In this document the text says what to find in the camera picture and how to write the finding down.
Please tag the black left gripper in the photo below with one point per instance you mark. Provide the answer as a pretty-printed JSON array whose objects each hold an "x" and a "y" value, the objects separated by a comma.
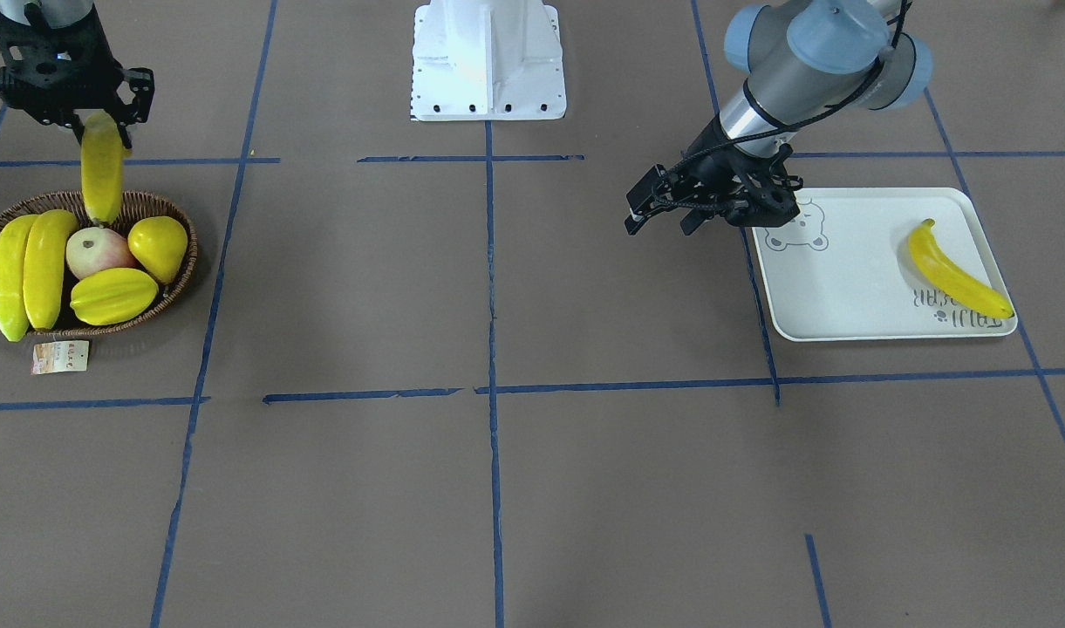
[{"x": 709, "y": 150}]

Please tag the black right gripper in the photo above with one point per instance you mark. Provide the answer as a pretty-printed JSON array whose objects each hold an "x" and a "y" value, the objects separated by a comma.
[{"x": 137, "y": 90}]

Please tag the yellow banana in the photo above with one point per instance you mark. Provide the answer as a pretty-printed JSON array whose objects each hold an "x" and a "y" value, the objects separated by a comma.
[
  {"x": 13, "y": 242},
  {"x": 44, "y": 267},
  {"x": 944, "y": 274},
  {"x": 102, "y": 156}
]

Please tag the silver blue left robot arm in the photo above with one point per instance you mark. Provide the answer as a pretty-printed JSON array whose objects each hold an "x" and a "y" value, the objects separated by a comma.
[{"x": 803, "y": 61}]

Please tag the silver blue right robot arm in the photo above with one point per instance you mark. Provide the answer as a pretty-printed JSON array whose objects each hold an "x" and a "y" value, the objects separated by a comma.
[{"x": 57, "y": 61}]

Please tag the brown wicker basket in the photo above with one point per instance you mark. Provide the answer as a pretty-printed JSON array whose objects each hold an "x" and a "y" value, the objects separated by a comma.
[{"x": 136, "y": 205}]

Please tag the red pink apple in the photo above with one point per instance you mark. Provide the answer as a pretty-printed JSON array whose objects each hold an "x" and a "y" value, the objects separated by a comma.
[{"x": 91, "y": 250}]

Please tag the white bear print tray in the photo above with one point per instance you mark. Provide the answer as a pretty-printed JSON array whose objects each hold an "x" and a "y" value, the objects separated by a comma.
[{"x": 841, "y": 271}]

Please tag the yellow lemon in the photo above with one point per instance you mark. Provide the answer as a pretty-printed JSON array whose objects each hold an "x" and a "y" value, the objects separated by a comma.
[{"x": 159, "y": 244}]

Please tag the yellow starfruit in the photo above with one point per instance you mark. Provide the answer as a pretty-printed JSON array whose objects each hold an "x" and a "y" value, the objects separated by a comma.
[{"x": 113, "y": 296}]

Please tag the paper price tag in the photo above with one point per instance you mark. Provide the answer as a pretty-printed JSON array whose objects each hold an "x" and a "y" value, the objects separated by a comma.
[{"x": 67, "y": 355}]

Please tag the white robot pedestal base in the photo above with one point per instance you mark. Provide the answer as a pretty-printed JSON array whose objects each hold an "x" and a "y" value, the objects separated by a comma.
[{"x": 487, "y": 60}]

